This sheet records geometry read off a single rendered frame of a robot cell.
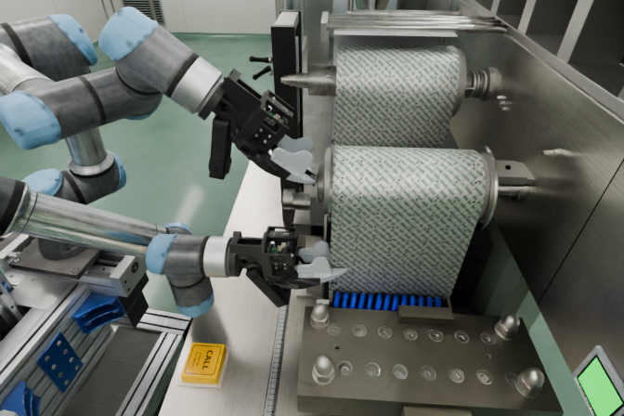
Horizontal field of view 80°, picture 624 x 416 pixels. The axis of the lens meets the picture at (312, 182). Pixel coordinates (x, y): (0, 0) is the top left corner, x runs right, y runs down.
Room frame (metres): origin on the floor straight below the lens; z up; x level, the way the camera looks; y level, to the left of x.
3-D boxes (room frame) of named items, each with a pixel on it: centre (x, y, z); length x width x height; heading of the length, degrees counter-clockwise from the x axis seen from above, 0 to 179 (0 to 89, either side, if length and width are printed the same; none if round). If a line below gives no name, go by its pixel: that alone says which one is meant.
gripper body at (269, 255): (0.47, 0.09, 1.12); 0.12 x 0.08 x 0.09; 86
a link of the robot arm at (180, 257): (0.48, 0.25, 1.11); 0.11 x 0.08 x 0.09; 86
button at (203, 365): (0.38, 0.21, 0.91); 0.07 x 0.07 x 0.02; 86
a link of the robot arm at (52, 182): (0.80, 0.73, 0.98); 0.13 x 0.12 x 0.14; 139
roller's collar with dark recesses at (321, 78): (0.77, -0.02, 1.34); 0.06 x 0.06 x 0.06; 86
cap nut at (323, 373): (0.30, -0.02, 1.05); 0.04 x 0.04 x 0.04
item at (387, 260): (0.45, -0.15, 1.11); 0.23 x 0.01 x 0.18; 86
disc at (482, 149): (0.51, -0.28, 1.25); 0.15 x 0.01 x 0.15; 176
